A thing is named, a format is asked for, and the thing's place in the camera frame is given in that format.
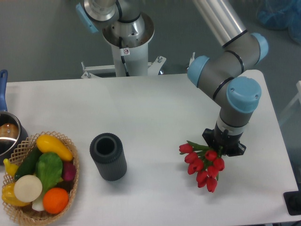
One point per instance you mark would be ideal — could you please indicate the white frame at right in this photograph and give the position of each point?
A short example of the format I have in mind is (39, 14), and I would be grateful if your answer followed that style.
(291, 107)

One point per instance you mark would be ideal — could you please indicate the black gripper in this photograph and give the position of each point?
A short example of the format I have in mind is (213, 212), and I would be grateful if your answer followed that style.
(225, 137)

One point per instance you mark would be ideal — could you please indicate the orange fruit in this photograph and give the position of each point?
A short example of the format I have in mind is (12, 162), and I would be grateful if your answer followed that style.
(55, 200)

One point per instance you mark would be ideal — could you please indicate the green lettuce leaf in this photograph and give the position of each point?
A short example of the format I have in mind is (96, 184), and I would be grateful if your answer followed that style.
(49, 169)

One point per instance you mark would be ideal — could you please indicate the blue handled saucepan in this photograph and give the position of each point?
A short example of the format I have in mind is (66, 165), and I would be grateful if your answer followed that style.
(12, 133)

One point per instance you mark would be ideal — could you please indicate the blue plastic bag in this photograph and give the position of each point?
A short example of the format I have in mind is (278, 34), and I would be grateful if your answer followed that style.
(281, 15)

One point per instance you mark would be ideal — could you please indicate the red tulip bouquet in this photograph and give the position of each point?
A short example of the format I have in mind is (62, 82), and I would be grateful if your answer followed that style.
(205, 161)

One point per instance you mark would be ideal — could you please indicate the dark grey ribbed vase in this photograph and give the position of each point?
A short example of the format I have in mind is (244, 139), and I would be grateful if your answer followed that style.
(107, 153)

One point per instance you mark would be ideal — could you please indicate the yellow squash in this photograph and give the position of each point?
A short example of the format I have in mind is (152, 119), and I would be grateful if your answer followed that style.
(47, 143)

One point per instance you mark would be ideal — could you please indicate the white daikon radish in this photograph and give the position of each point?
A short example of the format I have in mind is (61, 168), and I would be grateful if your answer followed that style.
(29, 188)

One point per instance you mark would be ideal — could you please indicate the black device at edge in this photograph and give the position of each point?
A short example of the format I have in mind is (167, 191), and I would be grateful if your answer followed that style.
(293, 202)

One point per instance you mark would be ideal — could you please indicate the green cucumber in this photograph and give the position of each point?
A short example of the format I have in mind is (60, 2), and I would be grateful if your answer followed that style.
(28, 165)

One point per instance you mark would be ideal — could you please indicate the purple red onion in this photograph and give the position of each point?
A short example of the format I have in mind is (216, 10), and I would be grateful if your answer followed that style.
(69, 171)

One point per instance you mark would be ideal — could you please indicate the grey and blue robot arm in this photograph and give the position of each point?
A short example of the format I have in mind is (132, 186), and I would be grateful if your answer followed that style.
(220, 79)

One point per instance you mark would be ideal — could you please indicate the yellow bell pepper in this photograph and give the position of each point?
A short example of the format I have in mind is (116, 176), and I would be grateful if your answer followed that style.
(9, 197)

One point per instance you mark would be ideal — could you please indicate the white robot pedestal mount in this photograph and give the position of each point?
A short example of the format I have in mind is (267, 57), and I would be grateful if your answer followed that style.
(129, 44)

